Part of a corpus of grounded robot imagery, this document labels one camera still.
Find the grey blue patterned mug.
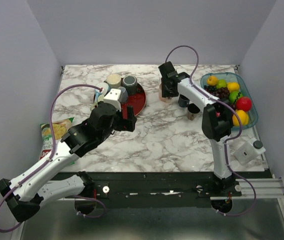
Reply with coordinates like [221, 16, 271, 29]
[118, 86, 129, 104]

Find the pink mug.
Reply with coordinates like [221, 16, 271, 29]
[158, 84, 172, 103]

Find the dark blue mug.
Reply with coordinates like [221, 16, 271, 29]
[178, 94, 189, 108]

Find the brown striped mug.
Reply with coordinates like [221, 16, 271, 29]
[187, 103, 200, 121]

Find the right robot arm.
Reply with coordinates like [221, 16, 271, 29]
[159, 61, 235, 196]

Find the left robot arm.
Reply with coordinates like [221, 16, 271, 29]
[0, 102, 137, 223]

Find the dark grey mug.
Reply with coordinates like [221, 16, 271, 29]
[122, 75, 138, 96]

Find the light green mug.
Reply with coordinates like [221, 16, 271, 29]
[90, 95, 104, 111]

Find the light blue mug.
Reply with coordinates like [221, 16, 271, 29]
[94, 82, 110, 101]

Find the cream mug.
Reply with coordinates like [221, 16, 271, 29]
[106, 73, 122, 89]

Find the round red tray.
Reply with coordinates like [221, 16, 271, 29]
[93, 81, 147, 118]

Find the orange fruit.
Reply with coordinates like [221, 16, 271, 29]
[206, 75, 218, 86]

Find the green lime fruit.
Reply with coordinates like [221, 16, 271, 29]
[216, 79, 227, 89]

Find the dark grape bunch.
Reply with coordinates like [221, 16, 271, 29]
[204, 85, 230, 99]

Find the teal plastic fruit bin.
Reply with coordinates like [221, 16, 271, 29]
[200, 72, 258, 130]

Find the yellow lemon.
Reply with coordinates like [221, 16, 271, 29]
[227, 82, 240, 93]

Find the green striped melon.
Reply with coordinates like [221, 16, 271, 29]
[229, 90, 243, 104]

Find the cassava chips bag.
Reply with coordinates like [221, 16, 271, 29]
[39, 117, 74, 160]

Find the red apple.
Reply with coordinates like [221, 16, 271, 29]
[235, 96, 252, 112]

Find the yellow fruit lower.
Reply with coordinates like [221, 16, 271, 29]
[232, 109, 249, 127]

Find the white box with knob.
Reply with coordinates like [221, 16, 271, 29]
[234, 138, 266, 165]

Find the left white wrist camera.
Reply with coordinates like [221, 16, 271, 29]
[103, 88, 122, 111]

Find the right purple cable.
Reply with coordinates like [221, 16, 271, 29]
[164, 44, 257, 217]

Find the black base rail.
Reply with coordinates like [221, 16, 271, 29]
[84, 172, 245, 210]

